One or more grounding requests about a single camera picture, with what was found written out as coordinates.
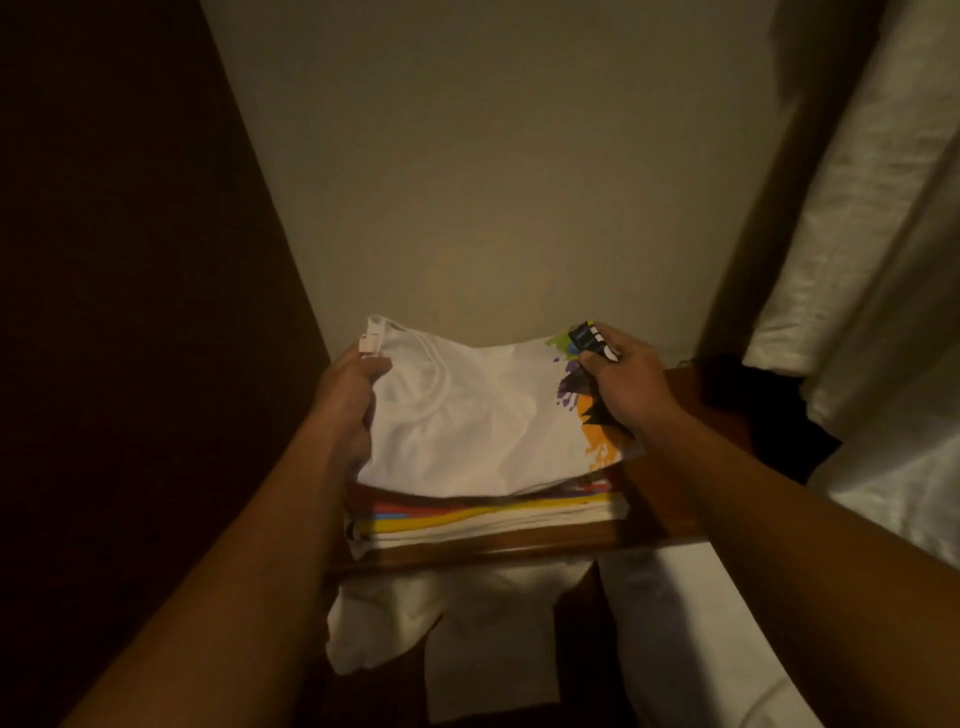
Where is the person's left hand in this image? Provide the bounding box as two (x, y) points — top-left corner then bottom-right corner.
(300, 342), (395, 479)

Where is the person's right hand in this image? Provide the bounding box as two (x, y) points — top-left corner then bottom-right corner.
(577, 322), (689, 440)

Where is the wooden closet shelf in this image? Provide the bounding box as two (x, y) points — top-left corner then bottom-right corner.
(322, 360), (752, 579)

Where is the yellow shirt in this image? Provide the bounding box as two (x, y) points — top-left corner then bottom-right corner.
(360, 495), (624, 536)

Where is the white football jersey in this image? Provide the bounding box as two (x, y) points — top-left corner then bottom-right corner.
(352, 507), (632, 555)

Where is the dark wooden wardrobe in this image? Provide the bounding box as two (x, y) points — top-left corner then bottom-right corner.
(0, 0), (960, 728)

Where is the person's left forearm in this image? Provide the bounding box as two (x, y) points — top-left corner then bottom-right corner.
(67, 435), (377, 728)

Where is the person's right forearm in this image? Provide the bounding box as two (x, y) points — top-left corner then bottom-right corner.
(645, 405), (960, 728)

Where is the small folded white cloth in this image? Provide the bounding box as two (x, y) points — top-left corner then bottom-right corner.
(325, 558), (594, 725)

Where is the large folded white cloth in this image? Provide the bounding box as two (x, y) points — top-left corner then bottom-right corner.
(597, 540), (827, 728)

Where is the white hanging robe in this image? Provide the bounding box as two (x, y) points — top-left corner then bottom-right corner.
(742, 0), (960, 569)

